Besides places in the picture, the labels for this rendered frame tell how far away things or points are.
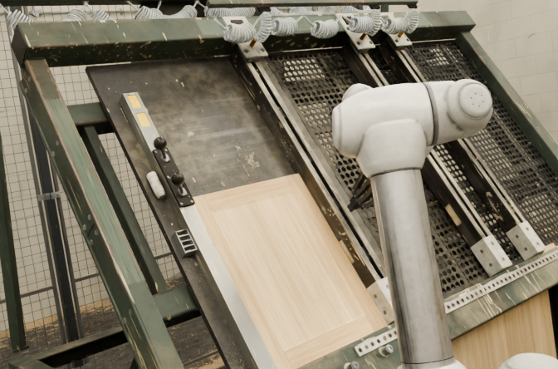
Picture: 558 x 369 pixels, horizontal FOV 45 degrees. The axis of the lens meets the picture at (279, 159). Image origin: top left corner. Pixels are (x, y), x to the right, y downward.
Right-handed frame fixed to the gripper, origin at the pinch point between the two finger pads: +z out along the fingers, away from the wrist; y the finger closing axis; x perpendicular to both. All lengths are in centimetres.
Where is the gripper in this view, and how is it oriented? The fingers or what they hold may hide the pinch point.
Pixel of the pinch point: (353, 204)
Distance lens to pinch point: 217.5
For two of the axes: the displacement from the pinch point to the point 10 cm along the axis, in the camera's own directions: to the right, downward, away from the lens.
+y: -4.6, -8.1, 3.7
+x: -7.7, 1.7, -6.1
